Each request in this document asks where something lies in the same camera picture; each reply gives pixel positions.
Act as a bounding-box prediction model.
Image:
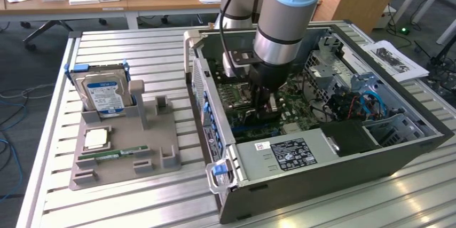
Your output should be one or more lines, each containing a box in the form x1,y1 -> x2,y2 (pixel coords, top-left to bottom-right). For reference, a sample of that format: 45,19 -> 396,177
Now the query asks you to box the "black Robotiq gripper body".
247,61 -> 292,92

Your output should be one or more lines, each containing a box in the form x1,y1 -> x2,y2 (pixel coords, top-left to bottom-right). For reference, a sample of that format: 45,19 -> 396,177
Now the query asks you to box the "graphics card with metal bracket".
235,109 -> 283,130

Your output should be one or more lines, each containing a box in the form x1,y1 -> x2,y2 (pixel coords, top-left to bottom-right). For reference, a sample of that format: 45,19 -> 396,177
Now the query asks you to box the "CPU socket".
239,82 -> 256,99

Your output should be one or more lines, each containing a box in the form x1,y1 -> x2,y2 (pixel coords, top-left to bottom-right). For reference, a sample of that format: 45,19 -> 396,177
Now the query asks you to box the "RAM stick with white label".
233,105 -> 257,115

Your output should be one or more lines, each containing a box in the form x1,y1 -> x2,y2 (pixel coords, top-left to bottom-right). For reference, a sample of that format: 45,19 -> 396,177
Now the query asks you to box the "green motherboard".
209,66 -> 321,143

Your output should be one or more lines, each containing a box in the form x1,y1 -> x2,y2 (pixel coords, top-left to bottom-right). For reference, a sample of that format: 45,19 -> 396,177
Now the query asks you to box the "silver chipset heatsink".
283,124 -> 304,135

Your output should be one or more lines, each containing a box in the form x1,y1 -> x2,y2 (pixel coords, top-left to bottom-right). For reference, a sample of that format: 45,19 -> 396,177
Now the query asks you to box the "metal drive cage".
305,35 -> 357,98

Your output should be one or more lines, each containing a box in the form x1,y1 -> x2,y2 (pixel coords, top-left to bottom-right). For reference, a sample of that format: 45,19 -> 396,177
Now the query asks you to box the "grey power supply unit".
235,129 -> 339,182

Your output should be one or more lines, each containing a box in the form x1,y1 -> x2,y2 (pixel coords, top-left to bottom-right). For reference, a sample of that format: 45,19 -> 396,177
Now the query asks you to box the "blue case latch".
211,164 -> 227,177

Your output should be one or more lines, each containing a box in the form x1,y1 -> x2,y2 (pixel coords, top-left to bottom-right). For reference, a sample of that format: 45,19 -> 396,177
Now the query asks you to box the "open dark PC case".
183,23 -> 456,225

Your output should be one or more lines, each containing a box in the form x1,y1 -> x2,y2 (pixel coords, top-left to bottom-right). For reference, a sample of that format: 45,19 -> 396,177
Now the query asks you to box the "metal disk bay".
363,113 -> 427,147

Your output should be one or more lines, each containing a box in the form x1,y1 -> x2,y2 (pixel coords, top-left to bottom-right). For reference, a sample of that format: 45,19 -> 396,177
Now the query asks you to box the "printed paper stack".
361,40 -> 431,82

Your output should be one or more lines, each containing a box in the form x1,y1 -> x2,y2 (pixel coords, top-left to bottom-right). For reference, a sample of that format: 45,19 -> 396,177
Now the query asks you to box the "white box with red button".
372,5 -> 399,30

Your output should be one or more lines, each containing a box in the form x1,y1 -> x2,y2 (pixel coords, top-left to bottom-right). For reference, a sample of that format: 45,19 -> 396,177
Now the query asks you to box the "grey parts rack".
68,80 -> 183,192

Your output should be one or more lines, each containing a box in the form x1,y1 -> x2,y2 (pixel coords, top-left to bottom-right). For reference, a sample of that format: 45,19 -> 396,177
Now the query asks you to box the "hard disk with blue caddy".
63,61 -> 139,119

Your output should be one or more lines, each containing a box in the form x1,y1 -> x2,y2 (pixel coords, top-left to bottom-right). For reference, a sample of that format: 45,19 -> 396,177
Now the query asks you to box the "green RAM stick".
77,145 -> 149,161

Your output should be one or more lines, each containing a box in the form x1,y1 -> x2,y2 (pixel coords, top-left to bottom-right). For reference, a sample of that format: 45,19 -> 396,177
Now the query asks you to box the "silver CPU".
84,129 -> 113,152

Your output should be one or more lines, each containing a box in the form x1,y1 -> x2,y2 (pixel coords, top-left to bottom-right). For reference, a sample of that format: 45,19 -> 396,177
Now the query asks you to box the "black chair base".
20,19 -> 108,51

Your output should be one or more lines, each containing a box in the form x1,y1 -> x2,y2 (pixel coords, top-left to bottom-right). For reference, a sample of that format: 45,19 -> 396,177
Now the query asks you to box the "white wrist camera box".
223,49 -> 263,78

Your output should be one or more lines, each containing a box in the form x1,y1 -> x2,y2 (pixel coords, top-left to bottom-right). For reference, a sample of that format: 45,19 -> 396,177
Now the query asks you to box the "black cable connector bundle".
325,93 -> 353,121

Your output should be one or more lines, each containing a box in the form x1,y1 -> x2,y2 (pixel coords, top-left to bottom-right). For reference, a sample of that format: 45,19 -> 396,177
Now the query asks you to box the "red wire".
348,96 -> 379,116

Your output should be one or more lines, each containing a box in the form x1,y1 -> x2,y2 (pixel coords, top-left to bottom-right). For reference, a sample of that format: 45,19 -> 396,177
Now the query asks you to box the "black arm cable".
219,0 -> 240,79

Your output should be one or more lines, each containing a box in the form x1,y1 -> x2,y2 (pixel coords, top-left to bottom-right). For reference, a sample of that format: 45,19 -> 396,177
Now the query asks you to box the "blue wire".
359,91 -> 389,121

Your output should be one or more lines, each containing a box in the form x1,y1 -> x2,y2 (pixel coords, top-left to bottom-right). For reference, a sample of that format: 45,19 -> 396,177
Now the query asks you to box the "white floor cable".
0,83 -> 56,99

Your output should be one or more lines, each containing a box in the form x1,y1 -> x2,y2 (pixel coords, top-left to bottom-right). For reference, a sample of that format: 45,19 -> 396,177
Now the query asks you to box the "blue floor cable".
0,99 -> 28,202

